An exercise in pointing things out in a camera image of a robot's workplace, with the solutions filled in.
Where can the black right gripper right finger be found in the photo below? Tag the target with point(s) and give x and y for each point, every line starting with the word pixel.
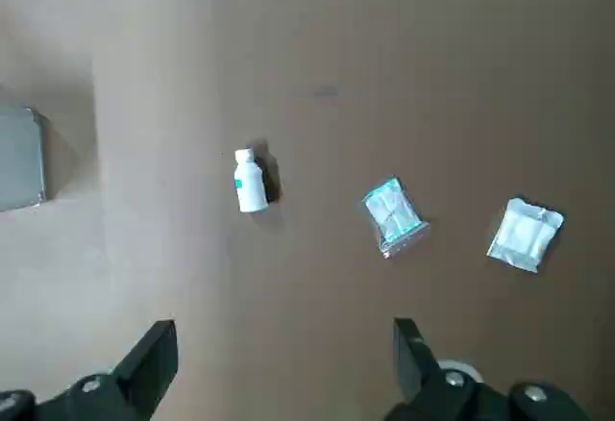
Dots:
pixel 418 368

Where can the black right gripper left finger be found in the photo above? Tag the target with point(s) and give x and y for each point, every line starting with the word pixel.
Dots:
pixel 139 368

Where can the clear bandage packet green print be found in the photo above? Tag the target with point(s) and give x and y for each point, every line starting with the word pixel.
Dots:
pixel 391 214

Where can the white gauze packet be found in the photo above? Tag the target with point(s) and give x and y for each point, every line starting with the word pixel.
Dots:
pixel 523 236

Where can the white disinfectant bottle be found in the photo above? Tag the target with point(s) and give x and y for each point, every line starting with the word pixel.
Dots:
pixel 252 185

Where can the silver aluminium first-aid case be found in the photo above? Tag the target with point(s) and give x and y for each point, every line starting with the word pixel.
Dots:
pixel 19 161

